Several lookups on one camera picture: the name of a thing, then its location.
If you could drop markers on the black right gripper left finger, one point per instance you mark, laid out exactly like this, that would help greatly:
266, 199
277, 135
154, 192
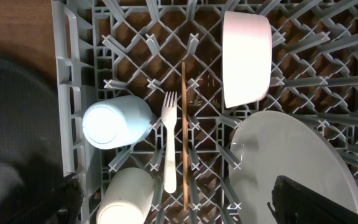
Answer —
61, 204

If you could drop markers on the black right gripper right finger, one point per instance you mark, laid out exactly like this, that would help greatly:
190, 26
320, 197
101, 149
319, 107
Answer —
293, 203

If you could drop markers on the light grey plate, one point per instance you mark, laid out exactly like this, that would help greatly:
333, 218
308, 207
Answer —
270, 144

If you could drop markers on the white plastic cup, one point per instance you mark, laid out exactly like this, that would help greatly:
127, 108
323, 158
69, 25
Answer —
128, 198

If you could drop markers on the light blue plastic cup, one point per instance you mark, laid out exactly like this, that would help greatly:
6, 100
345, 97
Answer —
117, 122

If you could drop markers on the white plastic fork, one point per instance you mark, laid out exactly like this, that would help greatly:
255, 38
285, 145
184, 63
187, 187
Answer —
169, 120

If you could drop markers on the wooden chopstick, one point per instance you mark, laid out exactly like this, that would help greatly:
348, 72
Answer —
184, 137

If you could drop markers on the pink bowl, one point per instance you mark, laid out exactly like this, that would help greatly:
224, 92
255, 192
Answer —
246, 58

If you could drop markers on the grey dishwasher rack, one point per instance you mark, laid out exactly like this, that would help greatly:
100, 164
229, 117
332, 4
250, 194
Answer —
107, 49

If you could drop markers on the round black tray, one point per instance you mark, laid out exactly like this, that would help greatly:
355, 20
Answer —
30, 144

